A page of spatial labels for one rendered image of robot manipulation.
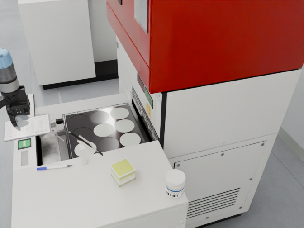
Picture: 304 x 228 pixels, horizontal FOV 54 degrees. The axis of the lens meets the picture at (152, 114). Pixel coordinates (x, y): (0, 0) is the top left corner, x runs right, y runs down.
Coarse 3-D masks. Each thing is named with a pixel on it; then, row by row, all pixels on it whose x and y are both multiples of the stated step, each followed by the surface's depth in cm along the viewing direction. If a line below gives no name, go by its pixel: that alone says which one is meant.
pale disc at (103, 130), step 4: (100, 124) 154; (104, 124) 154; (108, 124) 154; (96, 128) 152; (100, 128) 152; (104, 128) 152; (108, 128) 152; (112, 128) 152; (96, 132) 150; (100, 132) 150; (104, 132) 150; (108, 132) 150; (112, 132) 150; (100, 136) 147; (104, 136) 147
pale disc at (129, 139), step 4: (124, 136) 148; (128, 136) 148; (132, 136) 148; (136, 136) 148; (120, 140) 145; (124, 140) 146; (128, 140) 146; (132, 140) 146; (136, 140) 146; (140, 140) 146; (124, 144) 143; (128, 144) 143; (132, 144) 143; (136, 144) 144
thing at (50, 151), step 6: (54, 126) 155; (48, 138) 148; (54, 138) 148; (42, 144) 145; (48, 144) 145; (54, 144) 145; (42, 150) 142; (48, 150) 142; (54, 150) 142; (42, 156) 139; (48, 156) 139; (54, 156) 139; (60, 156) 140; (48, 162) 136; (54, 162) 136
